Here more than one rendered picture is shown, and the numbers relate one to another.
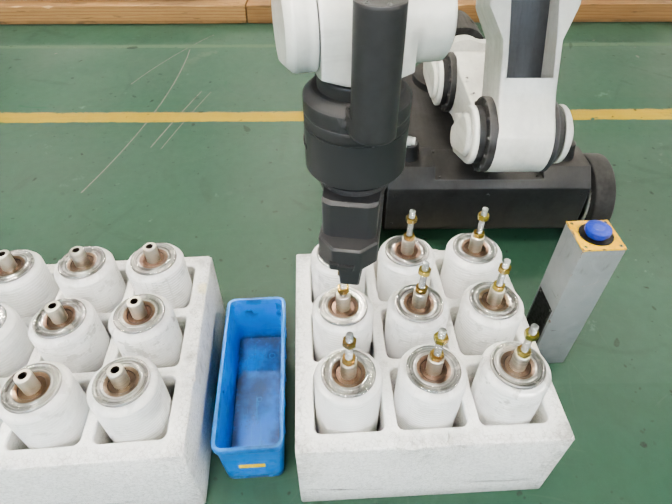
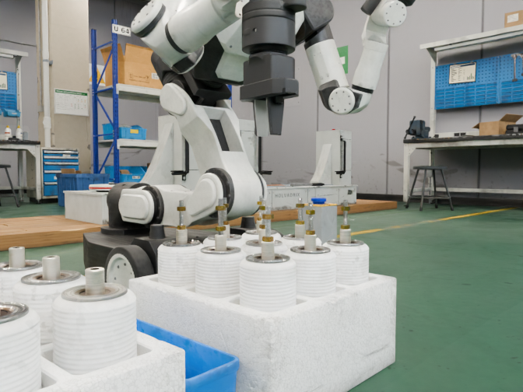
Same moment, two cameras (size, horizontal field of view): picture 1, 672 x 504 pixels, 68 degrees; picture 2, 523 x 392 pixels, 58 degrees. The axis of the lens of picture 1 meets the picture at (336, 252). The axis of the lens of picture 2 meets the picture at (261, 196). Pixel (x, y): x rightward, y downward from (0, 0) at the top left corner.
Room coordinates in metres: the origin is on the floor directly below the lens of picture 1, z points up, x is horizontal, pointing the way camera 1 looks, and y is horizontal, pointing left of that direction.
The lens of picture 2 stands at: (-0.18, 0.53, 0.40)
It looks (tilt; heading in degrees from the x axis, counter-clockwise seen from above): 3 degrees down; 316
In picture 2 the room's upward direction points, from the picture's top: straight up
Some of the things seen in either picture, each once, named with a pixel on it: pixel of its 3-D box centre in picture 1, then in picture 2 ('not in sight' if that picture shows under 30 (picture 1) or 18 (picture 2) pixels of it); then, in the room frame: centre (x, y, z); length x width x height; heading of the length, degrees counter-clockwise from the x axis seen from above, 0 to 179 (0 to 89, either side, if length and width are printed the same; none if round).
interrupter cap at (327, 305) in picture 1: (343, 306); (220, 250); (0.50, -0.01, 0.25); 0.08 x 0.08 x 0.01
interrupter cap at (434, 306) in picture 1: (418, 303); (264, 243); (0.50, -0.13, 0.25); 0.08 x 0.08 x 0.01
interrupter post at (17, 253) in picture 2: (151, 253); (16, 257); (0.60, 0.31, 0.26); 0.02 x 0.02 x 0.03
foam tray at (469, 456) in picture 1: (408, 362); (264, 321); (0.50, -0.13, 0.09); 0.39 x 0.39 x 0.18; 3
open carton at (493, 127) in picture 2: not in sight; (496, 127); (1.70, -4.76, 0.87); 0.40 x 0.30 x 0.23; 167
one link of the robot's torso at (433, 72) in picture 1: (467, 73); (158, 204); (1.25, -0.34, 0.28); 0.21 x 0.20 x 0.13; 1
